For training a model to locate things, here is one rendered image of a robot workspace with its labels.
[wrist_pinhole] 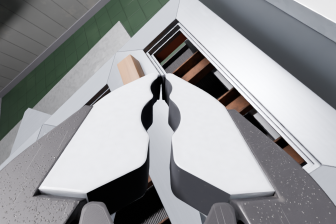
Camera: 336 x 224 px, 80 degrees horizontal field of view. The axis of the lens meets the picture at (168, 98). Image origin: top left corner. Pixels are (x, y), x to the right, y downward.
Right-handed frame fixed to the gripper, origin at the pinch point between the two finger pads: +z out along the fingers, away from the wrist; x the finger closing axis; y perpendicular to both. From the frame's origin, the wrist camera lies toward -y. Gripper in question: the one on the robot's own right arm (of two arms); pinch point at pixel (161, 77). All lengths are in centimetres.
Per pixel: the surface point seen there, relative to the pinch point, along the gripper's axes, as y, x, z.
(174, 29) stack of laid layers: 12, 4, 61
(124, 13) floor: 39, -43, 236
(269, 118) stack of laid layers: 22.7, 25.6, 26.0
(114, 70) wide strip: 27, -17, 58
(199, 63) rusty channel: 25, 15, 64
